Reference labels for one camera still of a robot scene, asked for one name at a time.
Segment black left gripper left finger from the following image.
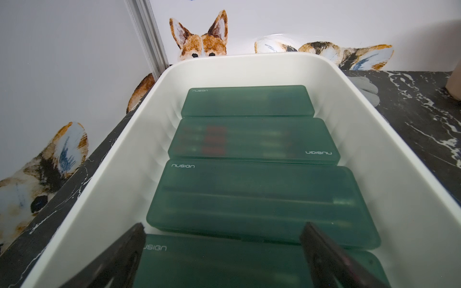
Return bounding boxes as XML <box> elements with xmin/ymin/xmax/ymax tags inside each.
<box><xmin>61</xmin><ymin>223</ymin><xmax>146</xmax><ymax>288</ymax></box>

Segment white storage tray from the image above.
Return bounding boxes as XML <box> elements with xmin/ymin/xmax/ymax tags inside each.
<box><xmin>23</xmin><ymin>52</ymin><xmax>461</xmax><ymax>288</ymax></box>

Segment green pencil case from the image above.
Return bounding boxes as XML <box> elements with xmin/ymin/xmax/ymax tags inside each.
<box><xmin>168</xmin><ymin>117</ymin><xmax>340</xmax><ymax>166</ymax></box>
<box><xmin>133</xmin><ymin>228</ymin><xmax>390</xmax><ymax>288</ymax></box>
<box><xmin>181</xmin><ymin>85</ymin><xmax>315</xmax><ymax>118</ymax></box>
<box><xmin>146</xmin><ymin>159</ymin><xmax>381</xmax><ymax>250</ymax></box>

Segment grey rubber glove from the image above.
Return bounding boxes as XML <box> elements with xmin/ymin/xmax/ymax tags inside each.
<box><xmin>348</xmin><ymin>76</ymin><xmax>380</xmax><ymax>107</ymax></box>

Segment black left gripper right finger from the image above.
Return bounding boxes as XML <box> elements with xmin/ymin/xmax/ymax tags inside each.
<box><xmin>300</xmin><ymin>222</ymin><xmax>388</xmax><ymax>288</ymax></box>

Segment beige ribbed flower pot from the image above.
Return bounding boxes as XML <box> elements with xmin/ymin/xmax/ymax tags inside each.
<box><xmin>445</xmin><ymin>70</ymin><xmax>461</xmax><ymax>101</ymax></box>

